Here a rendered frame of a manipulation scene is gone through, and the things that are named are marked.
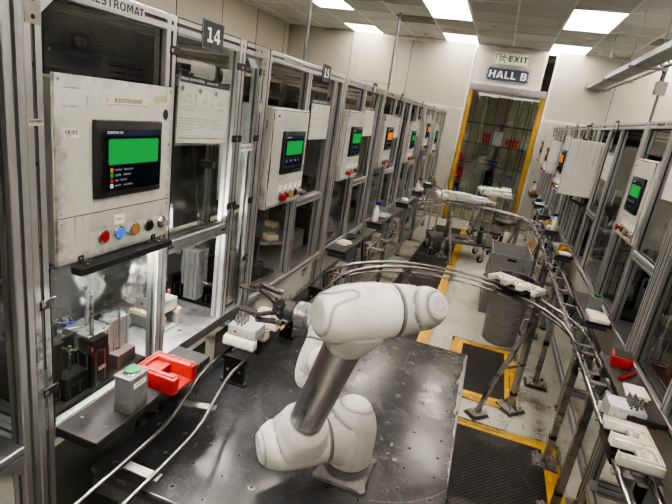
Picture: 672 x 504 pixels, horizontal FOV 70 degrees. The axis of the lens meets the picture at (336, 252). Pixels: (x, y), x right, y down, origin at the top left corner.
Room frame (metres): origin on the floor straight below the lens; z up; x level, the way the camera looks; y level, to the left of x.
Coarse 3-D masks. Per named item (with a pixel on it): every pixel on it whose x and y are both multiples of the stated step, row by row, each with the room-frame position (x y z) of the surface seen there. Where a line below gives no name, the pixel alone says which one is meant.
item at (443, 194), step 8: (440, 192) 7.00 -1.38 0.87; (448, 192) 6.65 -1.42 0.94; (456, 192) 6.78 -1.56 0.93; (456, 200) 6.63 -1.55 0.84; (464, 200) 6.63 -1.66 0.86; (472, 200) 6.64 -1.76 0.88; (480, 200) 6.80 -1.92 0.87; (488, 200) 6.92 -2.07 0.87; (480, 224) 7.12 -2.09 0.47; (432, 232) 7.00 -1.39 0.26; (440, 232) 7.09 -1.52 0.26; (448, 232) 7.13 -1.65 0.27; (488, 232) 6.65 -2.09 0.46; (424, 240) 7.12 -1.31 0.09; (432, 240) 6.62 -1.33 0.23; (440, 240) 6.63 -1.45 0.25; (448, 240) 6.63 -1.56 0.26; (456, 240) 6.72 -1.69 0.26; (480, 256) 6.63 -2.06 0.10
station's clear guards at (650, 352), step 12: (660, 300) 2.06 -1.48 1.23; (660, 312) 2.02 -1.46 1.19; (660, 324) 1.97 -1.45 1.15; (648, 336) 2.05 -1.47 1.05; (660, 336) 1.93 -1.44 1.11; (648, 348) 2.00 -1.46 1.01; (660, 348) 1.89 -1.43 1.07; (648, 360) 1.96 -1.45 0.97; (660, 360) 1.85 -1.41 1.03; (648, 372) 1.92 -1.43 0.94; (660, 372) 1.81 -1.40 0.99; (660, 384) 1.77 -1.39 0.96; (660, 396) 1.74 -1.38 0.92
